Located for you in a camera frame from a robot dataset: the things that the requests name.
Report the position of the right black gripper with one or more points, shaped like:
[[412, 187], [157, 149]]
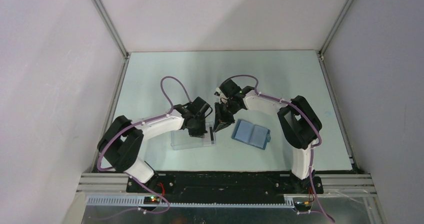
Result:
[[221, 121]]

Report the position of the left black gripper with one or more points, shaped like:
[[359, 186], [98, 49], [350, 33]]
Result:
[[200, 132]]

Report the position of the clear plastic card box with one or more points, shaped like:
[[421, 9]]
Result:
[[181, 140]]

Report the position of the blue leather card holder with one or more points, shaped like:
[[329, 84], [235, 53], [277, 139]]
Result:
[[251, 134]]

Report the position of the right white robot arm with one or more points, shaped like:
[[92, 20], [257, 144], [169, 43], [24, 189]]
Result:
[[299, 123]]

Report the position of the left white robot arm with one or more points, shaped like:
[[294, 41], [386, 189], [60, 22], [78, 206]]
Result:
[[120, 145]]

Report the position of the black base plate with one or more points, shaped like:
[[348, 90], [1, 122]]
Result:
[[232, 188]]

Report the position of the aluminium frame rail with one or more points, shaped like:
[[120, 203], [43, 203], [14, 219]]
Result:
[[107, 20]]

